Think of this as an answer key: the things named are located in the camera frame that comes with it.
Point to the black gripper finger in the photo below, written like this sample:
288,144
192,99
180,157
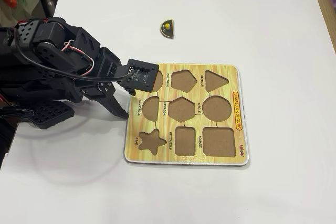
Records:
128,90
115,106

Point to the black semicircle piece yellow pin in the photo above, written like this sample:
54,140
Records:
168,32

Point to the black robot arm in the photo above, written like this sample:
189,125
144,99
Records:
52,35

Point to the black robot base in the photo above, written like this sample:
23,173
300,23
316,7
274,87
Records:
50,115

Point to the wooden shape puzzle board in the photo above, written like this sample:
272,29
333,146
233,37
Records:
231,85

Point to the grey metal bottle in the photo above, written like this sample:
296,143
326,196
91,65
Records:
48,2

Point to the light wooden edge strip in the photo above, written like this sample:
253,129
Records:
324,11

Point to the black square wrist camera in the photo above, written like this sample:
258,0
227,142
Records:
141,75

